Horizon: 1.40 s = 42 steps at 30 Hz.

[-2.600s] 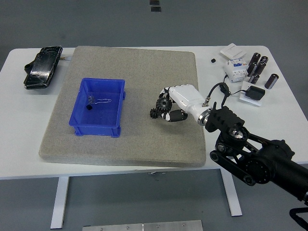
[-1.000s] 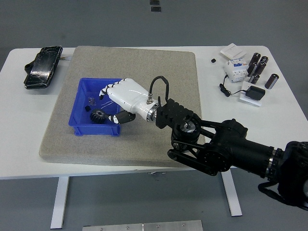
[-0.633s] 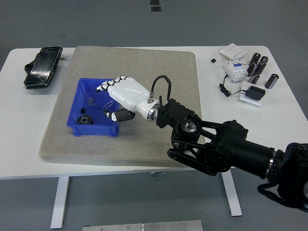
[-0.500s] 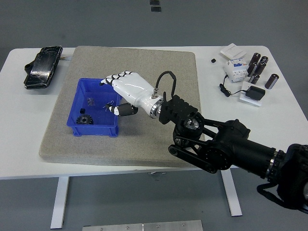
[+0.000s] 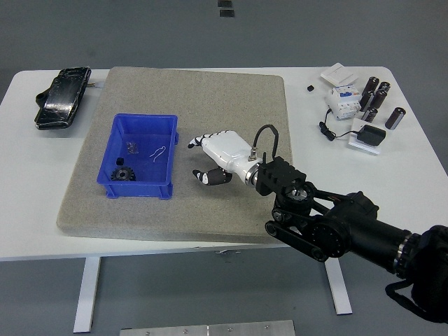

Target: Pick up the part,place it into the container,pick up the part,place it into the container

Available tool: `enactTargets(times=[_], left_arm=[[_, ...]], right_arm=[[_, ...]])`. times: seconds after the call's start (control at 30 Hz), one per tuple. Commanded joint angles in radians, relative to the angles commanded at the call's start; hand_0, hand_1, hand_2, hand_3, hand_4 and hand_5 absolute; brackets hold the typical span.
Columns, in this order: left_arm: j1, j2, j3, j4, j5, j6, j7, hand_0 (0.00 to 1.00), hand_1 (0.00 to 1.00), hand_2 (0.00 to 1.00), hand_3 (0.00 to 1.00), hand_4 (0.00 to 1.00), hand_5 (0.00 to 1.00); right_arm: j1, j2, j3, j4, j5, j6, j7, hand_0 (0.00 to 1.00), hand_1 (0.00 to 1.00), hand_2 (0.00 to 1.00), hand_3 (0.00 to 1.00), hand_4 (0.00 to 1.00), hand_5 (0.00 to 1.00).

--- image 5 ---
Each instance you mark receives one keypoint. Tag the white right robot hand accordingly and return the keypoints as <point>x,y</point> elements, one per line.
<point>227,148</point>

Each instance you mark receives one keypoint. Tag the large black bevel gear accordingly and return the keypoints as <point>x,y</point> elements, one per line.
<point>123,174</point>

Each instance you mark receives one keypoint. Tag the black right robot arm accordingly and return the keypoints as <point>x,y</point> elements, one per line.
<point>350,227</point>

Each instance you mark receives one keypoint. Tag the blue plastic box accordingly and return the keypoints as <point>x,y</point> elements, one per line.
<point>140,190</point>

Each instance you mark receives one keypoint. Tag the grey-brown foam mat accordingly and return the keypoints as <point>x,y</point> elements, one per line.
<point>210,105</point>

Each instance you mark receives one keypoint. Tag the small bag of screws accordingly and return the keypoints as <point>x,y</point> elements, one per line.
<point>132,147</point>

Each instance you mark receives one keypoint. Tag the white circuit breaker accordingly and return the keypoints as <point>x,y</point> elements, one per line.
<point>341,103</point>

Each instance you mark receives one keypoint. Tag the dark floor socket cover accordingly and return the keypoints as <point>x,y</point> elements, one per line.
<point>224,3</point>
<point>227,13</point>

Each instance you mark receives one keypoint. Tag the white socket plate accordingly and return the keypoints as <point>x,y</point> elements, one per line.
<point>364,148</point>

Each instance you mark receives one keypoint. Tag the black power adapter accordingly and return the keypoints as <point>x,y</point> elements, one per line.
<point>371,134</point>

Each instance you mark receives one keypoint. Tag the dark brown cylindrical capacitor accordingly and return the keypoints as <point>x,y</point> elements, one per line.
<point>378,99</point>
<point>370,85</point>
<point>384,87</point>
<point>395,118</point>
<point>369,115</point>
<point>366,101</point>

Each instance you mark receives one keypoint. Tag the small brass-tipped tube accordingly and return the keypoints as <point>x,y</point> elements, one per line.
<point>92,85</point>

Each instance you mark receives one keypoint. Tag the black wrapped device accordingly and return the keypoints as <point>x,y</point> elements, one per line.
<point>59,101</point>

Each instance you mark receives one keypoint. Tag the white table leg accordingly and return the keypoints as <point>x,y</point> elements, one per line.
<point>337,290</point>
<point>87,297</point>

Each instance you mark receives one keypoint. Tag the silver metal plate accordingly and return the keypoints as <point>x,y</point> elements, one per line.
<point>210,329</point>

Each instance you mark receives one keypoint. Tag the white wall switch plate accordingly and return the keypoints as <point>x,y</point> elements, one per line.
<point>337,74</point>

